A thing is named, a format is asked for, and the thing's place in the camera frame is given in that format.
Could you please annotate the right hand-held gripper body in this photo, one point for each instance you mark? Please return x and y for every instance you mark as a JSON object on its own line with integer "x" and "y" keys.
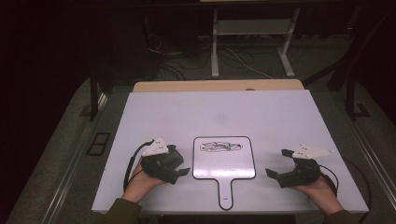
{"x": 302, "y": 174}

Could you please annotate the wooden table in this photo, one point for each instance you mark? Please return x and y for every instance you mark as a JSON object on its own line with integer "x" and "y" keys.
{"x": 218, "y": 85}

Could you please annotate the aluminium rail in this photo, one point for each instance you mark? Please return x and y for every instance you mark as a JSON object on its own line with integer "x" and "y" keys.
{"x": 73, "y": 174}
{"x": 373, "y": 161}

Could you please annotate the black metal stand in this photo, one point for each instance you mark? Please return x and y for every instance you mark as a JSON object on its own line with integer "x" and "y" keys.
{"x": 350, "y": 62}
{"x": 94, "y": 93}

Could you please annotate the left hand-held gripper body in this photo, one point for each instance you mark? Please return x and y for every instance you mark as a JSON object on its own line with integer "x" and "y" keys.
{"x": 158, "y": 169}

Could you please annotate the grey metal stand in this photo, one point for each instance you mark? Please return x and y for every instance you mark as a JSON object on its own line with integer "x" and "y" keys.
{"x": 249, "y": 27}

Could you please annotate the person's left hand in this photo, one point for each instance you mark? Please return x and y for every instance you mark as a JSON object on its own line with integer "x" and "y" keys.
{"x": 141, "y": 183}

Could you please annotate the person's right hand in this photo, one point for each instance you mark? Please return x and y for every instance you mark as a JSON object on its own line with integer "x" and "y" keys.
{"x": 320, "y": 194}

